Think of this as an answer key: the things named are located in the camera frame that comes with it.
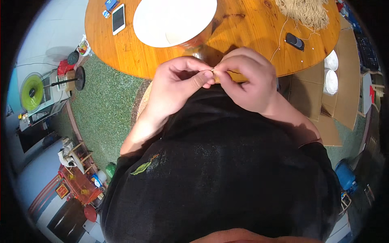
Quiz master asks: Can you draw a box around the person's left hand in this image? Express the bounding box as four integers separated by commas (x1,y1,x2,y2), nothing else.
145,56,216,119

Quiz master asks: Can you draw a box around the person's right hand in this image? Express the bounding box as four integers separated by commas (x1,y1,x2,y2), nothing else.
213,47,278,115

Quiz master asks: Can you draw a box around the open cardboard box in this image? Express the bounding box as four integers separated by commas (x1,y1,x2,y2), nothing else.
287,15,363,147

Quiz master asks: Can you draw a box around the round wooden table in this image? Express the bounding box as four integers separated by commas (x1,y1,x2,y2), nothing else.
84,0,341,83

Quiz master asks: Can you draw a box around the small black device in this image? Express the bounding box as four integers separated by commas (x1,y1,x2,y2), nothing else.
284,32,305,52

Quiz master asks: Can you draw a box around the large white bowl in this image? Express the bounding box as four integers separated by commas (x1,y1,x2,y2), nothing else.
133,0,218,59

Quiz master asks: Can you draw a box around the white round container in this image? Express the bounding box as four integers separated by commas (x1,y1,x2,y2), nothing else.
324,50,339,71
323,69,339,96

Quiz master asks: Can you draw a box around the white smartphone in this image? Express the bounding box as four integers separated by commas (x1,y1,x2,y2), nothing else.
112,4,126,36

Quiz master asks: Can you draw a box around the clear bag of fruit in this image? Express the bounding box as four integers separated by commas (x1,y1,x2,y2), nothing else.
76,34,92,58

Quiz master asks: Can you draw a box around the green jug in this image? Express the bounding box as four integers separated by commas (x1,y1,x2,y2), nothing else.
105,162,117,178

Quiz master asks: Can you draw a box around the person's body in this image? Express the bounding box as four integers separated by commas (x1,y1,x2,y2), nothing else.
100,84,343,243

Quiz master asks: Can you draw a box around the red bag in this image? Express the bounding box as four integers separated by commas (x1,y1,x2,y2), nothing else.
57,60,75,76

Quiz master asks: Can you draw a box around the white blue bottle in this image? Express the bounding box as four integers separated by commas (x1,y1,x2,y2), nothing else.
91,170,108,188

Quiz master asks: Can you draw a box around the black keyboard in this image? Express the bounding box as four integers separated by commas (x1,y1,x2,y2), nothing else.
355,33,379,72

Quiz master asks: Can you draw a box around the wooden chair with cloth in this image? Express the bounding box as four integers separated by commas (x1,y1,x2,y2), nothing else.
57,137,95,176

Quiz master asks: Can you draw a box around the blue drum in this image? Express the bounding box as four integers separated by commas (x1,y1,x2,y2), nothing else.
335,158,358,195

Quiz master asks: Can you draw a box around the red altar table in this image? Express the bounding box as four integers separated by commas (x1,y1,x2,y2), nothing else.
57,165,106,206

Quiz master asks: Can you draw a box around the green standing fan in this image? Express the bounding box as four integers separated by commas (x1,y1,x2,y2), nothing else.
20,66,86,114

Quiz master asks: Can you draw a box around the red round stool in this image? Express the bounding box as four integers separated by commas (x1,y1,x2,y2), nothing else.
83,204,98,223

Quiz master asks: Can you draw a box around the loose beige string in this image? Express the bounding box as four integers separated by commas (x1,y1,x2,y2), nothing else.
269,17,320,62

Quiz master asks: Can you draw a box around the bundle of beige strings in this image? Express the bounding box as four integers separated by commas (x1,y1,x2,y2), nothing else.
274,0,330,31

